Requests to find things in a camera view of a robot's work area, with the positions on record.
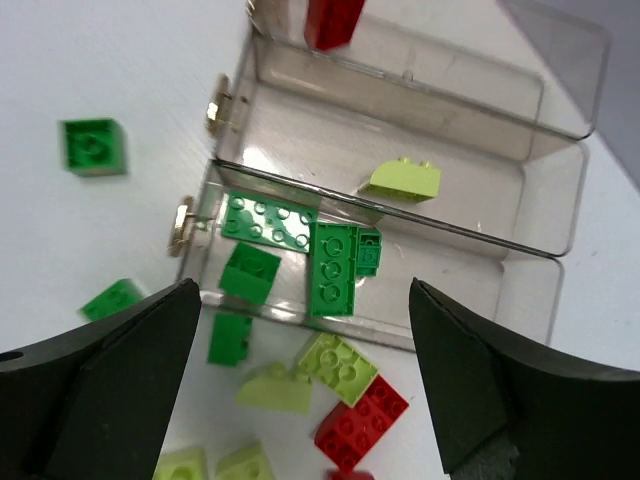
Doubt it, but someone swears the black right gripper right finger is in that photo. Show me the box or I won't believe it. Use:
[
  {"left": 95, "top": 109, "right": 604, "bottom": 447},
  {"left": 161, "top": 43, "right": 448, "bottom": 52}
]
[{"left": 409, "top": 280, "right": 639, "bottom": 479}]

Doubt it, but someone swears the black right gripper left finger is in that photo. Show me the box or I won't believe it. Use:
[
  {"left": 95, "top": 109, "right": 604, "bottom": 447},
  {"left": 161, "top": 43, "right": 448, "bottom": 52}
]
[{"left": 1, "top": 279, "right": 201, "bottom": 479}]

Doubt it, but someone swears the green stepped lego brick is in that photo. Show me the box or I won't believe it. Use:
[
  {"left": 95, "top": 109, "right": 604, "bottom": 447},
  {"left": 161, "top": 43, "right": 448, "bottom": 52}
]
[{"left": 219, "top": 242, "right": 281, "bottom": 305}]

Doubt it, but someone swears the dark green lego brick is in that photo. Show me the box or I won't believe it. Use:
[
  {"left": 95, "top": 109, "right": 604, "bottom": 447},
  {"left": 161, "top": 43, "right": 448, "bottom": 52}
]
[{"left": 356, "top": 228, "right": 382, "bottom": 277}]

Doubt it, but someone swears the red yellow green lego stack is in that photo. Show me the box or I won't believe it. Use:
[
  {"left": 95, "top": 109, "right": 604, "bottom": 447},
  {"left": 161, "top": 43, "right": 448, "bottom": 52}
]
[{"left": 358, "top": 157, "right": 442, "bottom": 204}]

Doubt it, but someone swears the red lego brick stack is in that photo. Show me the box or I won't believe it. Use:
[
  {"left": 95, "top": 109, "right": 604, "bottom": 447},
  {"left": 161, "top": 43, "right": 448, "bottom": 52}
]
[{"left": 304, "top": 0, "right": 365, "bottom": 51}]

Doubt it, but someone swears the lime lego brick lower left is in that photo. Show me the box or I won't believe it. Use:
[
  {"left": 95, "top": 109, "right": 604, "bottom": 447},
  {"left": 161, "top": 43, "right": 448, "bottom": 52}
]
[{"left": 152, "top": 447, "right": 209, "bottom": 480}]

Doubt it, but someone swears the green flat lego brick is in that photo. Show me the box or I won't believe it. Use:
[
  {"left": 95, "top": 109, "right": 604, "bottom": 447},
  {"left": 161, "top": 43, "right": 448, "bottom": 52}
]
[{"left": 79, "top": 278, "right": 145, "bottom": 322}]

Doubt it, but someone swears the dark green brick on table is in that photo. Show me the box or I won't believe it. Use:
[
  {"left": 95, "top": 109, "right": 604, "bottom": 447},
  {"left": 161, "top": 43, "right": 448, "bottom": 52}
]
[{"left": 207, "top": 313, "right": 252, "bottom": 366}]

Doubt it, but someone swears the red lego brick upper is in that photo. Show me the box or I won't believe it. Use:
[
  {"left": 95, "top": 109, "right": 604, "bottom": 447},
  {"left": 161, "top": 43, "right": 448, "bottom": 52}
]
[{"left": 314, "top": 375, "right": 409, "bottom": 473}]

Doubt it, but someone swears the lime lego brick lower right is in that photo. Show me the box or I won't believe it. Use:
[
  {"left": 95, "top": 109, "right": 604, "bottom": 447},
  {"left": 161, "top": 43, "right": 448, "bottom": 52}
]
[{"left": 215, "top": 442, "right": 275, "bottom": 480}]

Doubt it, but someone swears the lime lego brick upper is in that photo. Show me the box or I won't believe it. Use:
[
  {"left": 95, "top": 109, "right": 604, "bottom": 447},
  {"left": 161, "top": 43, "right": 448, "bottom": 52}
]
[{"left": 296, "top": 332, "right": 379, "bottom": 407}]

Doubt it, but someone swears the lime sloped lego brick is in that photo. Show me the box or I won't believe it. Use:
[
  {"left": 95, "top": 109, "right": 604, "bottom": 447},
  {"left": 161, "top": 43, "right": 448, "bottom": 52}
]
[{"left": 235, "top": 362, "right": 313, "bottom": 414}]

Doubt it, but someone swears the green three-stud lego brick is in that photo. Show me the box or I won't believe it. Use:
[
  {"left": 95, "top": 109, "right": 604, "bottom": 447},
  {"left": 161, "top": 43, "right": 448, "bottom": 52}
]
[{"left": 308, "top": 222, "right": 358, "bottom": 317}]

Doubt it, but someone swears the green lego brick middle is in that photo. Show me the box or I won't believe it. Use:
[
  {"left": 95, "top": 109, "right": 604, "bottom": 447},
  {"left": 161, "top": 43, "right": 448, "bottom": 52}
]
[{"left": 221, "top": 191, "right": 318, "bottom": 253}]

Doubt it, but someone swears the green square lego brick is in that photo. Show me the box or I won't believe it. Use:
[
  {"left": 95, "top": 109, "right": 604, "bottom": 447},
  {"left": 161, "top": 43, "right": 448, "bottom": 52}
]
[{"left": 59, "top": 118, "right": 128, "bottom": 177}]

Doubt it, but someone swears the clear three-compartment organizer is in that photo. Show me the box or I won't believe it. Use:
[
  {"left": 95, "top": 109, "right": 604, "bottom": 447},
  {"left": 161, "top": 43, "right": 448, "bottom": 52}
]
[{"left": 169, "top": 1, "right": 611, "bottom": 350}]

